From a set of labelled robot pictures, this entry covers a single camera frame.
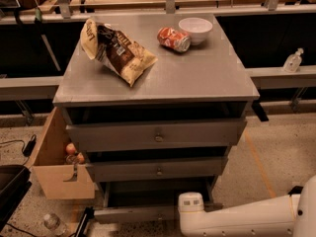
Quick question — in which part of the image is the grey bottom drawer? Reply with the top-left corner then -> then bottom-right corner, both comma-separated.
95,177 -> 223,223

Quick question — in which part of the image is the grey drawer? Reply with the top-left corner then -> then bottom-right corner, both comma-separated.
95,177 -> 223,223
66,118 -> 246,152
86,157 -> 227,183

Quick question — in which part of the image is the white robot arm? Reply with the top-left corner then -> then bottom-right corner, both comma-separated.
178,176 -> 316,237

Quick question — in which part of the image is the grey drawer cabinet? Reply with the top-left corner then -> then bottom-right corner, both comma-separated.
52,13 -> 261,200

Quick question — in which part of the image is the grey top drawer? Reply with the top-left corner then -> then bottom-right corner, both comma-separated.
66,118 -> 246,152

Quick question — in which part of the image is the grey middle drawer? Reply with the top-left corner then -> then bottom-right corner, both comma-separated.
86,157 -> 227,183

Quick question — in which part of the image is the red soda can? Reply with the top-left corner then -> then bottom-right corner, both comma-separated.
157,27 -> 191,52

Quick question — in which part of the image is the yellow brown chip bag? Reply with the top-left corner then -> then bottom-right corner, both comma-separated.
80,19 -> 158,87

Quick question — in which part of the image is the white bowl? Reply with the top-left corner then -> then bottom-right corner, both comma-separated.
179,18 -> 213,45

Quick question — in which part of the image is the orange fruit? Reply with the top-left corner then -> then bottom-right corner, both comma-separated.
76,153 -> 85,164

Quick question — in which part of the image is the red apple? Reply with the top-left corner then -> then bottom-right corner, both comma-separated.
65,143 -> 76,155

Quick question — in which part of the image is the wooden side box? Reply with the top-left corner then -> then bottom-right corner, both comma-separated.
29,108 -> 95,199

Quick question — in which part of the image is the black power adapter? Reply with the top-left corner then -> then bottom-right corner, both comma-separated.
23,134 -> 37,157

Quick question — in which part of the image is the clear soap dispenser bottle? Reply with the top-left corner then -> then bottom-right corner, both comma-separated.
282,47 -> 304,73

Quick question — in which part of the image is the clear plastic water bottle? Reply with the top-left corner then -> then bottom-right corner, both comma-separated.
43,213 -> 67,237

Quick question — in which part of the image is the black bin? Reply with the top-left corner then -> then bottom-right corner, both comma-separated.
0,165 -> 32,231

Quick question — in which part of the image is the black stand bracket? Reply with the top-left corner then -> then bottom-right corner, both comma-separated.
74,207 -> 95,237

